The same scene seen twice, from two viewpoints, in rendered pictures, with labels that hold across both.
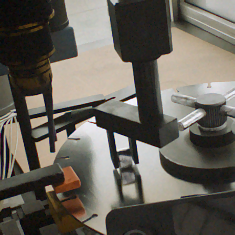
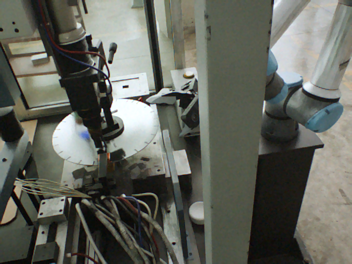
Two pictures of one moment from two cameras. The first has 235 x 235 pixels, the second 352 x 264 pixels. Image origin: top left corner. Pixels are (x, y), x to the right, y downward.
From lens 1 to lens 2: 74 cm
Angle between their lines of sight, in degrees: 66
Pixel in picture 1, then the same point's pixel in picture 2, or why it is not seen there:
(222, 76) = not seen: outside the picture
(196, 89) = (63, 124)
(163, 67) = not seen: outside the picture
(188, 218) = (197, 106)
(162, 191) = (121, 141)
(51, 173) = (105, 155)
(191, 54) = not seen: outside the picture
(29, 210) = (89, 181)
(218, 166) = (121, 127)
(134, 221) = (190, 113)
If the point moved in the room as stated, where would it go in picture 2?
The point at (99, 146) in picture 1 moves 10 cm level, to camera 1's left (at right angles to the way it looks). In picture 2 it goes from (80, 151) to (66, 177)
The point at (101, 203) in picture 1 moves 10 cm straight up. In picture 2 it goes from (117, 153) to (110, 125)
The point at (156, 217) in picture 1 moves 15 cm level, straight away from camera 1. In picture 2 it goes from (193, 109) to (136, 107)
